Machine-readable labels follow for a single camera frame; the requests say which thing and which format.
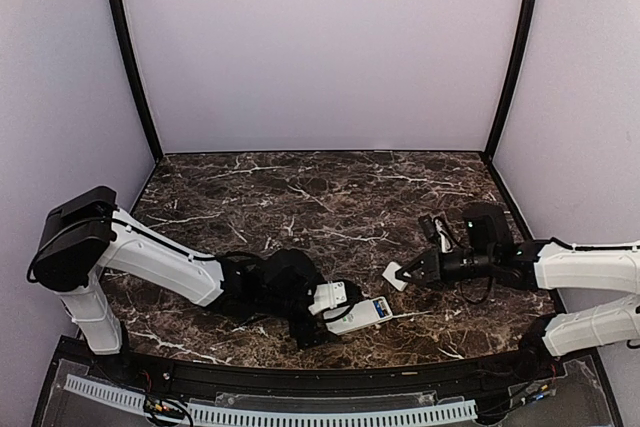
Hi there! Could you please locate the blue battery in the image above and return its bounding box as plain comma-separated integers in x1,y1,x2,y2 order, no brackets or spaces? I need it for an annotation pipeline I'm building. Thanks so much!
373,297,393,319

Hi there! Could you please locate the white remote control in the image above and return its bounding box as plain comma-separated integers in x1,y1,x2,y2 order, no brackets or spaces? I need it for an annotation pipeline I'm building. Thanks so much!
323,298,393,336

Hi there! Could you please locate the white battery cover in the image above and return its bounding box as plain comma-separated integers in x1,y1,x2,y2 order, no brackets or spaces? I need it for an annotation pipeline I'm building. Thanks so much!
382,262,408,292

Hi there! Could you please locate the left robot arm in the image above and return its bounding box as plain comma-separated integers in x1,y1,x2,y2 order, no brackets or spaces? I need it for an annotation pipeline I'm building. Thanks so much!
26,186,363,383

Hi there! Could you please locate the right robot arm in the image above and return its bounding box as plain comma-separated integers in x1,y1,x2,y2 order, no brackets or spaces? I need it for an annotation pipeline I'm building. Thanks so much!
394,203,639,381

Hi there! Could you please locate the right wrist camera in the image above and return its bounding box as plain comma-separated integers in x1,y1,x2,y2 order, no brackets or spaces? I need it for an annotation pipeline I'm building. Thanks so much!
418,215,463,253

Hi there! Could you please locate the black front rail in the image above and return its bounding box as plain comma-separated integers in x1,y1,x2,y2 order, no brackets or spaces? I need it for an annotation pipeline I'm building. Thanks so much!
74,340,552,404

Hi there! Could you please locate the white slotted cable duct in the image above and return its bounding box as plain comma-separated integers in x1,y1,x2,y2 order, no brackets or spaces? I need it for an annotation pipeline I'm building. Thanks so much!
63,374,479,426

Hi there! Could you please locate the right black frame post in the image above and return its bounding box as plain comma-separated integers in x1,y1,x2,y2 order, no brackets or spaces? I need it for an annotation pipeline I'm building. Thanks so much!
483,0,536,164

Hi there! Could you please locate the black frame post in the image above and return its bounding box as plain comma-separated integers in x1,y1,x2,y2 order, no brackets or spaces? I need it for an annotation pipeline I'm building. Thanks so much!
108,0,164,163
483,0,536,164

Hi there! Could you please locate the left black frame post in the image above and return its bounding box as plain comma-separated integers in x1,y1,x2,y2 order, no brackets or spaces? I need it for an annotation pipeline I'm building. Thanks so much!
108,0,164,163

